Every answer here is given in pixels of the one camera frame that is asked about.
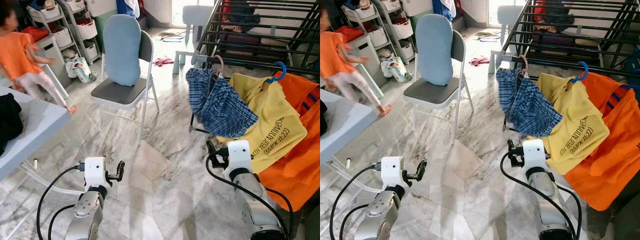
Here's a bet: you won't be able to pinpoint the printed plastic bag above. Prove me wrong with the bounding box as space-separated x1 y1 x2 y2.
380 56 408 84
65 56 97 85

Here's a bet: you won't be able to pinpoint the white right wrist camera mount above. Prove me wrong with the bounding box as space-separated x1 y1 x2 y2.
521 139 546 174
226 140 251 182

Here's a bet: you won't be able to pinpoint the green bin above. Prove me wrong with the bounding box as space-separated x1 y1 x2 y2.
409 9 433 41
94 9 119 53

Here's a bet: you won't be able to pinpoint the black metal drying rack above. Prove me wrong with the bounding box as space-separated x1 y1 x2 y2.
189 0 321 136
500 0 640 133

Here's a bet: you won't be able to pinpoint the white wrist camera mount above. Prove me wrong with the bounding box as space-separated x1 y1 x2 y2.
521 139 546 174
83 156 107 190
380 156 405 190
226 140 251 182

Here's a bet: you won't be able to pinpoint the white drawer cabinet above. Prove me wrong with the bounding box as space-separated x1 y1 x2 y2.
32 35 72 90
347 34 389 90

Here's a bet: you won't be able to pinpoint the orange T-shirt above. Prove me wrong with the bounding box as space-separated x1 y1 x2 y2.
563 72 640 212
256 72 321 213

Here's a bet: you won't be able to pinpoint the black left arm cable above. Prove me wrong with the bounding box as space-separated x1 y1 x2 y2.
330 162 383 240
36 162 86 240

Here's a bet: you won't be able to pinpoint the yellow printed T-shirt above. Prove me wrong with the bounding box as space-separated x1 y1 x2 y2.
526 73 611 176
216 72 309 174

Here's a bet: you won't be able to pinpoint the blue plastic hanger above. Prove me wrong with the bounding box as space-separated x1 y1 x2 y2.
265 61 288 85
571 61 590 84

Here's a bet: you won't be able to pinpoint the grey folding chair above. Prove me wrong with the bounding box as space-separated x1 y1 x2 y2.
90 30 161 147
403 30 475 147

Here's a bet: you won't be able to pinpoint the child in orange shirt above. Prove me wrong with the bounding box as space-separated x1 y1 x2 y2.
320 7 394 117
0 5 79 116

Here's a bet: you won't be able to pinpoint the hanging blue white clothes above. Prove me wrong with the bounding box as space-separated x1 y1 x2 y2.
116 0 142 19
432 0 457 21

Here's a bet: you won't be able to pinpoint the seated person in red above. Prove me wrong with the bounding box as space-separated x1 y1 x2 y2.
220 0 262 34
532 0 576 34

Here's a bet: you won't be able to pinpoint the light blue cushion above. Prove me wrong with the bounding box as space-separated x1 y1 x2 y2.
414 14 455 87
103 14 143 87

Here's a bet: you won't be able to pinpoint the blue plaid shorts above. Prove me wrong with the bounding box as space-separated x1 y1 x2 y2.
495 67 564 139
185 67 260 140

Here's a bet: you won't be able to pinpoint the red folded cloth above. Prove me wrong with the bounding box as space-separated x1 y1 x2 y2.
336 26 365 43
20 26 51 44

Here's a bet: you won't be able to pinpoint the black garment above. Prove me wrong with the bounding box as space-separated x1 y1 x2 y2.
0 92 24 155
320 99 329 137

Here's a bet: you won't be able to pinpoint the white folding table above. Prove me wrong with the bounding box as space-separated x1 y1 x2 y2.
0 86 86 197
320 89 381 201

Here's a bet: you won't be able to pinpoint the white shelf with bins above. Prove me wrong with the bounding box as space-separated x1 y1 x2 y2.
342 0 416 66
26 0 101 68

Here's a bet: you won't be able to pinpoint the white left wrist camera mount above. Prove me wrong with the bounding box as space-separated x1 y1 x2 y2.
83 156 107 190
380 156 405 190

